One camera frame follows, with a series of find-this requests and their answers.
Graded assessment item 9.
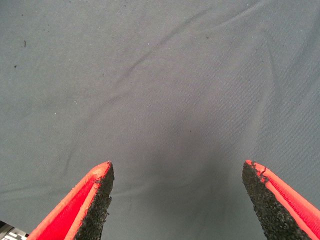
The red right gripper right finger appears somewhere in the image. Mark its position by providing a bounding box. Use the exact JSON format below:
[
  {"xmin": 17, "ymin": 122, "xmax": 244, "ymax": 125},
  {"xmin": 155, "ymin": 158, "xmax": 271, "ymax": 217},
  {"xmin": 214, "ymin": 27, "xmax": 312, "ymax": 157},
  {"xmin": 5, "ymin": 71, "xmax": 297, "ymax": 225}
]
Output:
[{"xmin": 241, "ymin": 159, "xmax": 320, "ymax": 240}]

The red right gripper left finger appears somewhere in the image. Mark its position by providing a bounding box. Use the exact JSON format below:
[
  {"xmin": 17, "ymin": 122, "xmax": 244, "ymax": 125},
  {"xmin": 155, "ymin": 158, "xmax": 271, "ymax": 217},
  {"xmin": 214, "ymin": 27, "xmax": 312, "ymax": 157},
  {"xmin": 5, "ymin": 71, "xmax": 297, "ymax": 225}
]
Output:
[{"xmin": 26, "ymin": 160, "xmax": 115, "ymax": 240}]

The dark grey table cloth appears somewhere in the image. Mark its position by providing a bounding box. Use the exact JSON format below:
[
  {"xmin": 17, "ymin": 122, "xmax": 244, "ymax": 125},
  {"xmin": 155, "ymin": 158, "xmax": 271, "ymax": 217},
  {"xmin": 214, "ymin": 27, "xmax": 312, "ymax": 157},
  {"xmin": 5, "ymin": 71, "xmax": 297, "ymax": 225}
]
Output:
[{"xmin": 0, "ymin": 0, "xmax": 320, "ymax": 240}]

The aluminium frame profile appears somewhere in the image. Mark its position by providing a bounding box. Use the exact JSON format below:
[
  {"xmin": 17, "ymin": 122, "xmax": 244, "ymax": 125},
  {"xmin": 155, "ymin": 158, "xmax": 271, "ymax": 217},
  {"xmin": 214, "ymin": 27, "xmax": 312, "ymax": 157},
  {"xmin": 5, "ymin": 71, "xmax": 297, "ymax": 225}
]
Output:
[{"xmin": 0, "ymin": 220, "xmax": 30, "ymax": 240}]

